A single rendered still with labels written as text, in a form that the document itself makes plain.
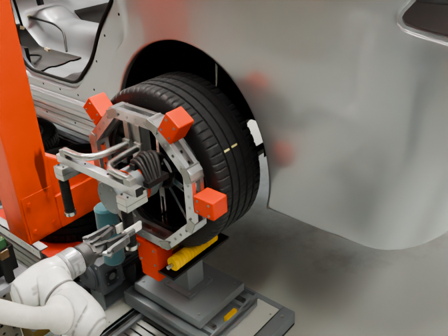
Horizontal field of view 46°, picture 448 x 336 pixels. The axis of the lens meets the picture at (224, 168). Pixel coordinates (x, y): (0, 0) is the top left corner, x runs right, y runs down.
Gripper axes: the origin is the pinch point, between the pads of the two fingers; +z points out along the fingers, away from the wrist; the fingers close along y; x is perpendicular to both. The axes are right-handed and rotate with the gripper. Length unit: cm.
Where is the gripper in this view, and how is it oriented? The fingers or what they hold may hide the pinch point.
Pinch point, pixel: (129, 227)
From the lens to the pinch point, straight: 177.0
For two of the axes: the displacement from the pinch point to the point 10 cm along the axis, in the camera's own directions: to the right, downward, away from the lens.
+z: 6.4, -3.9, 6.6
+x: -0.4, -8.8, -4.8
